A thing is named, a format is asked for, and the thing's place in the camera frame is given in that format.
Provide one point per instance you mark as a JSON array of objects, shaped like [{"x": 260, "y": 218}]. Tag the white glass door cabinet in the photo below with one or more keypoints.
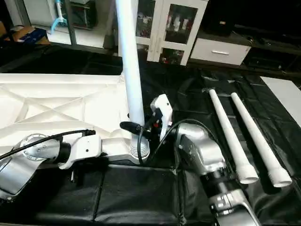
[{"x": 174, "y": 28}]

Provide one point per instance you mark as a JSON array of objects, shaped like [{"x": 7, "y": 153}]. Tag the black work mat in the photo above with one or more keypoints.
[{"x": 141, "y": 193}]

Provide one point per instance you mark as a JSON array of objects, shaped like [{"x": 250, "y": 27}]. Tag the white plastic table top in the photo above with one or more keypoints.
[{"x": 61, "y": 108}]

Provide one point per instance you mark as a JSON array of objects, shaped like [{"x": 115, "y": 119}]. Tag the white drawer unit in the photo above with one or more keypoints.
[{"x": 221, "y": 51}]

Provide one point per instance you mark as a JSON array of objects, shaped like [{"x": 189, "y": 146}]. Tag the white plastic table leg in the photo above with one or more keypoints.
[
  {"x": 131, "y": 56},
  {"x": 258, "y": 136},
  {"x": 230, "y": 136}
]

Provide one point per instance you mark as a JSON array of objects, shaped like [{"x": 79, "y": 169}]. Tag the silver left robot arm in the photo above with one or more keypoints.
[{"x": 23, "y": 160}]

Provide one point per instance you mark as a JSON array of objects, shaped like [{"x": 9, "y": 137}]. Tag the light blue plastic item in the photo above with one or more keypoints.
[{"x": 59, "y": 16}]

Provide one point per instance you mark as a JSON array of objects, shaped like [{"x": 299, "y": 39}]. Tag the black bag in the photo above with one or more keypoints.
[{"x": 218, "y": 19}]

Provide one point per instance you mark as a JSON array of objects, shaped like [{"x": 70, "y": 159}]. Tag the grey metal pole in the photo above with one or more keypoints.
[{"x": 71, "y": 21}]

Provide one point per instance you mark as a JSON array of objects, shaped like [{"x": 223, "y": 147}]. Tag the blue flat box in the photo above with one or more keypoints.
[{"x": 33, "y": 36}]

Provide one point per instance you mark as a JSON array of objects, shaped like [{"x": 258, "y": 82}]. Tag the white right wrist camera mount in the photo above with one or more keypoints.
[{"x": 164, "y": 110}]

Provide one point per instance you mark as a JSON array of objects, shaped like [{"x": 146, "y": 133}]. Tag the dark equipment rack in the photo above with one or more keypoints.
[{"x": 87, "y": 15}]

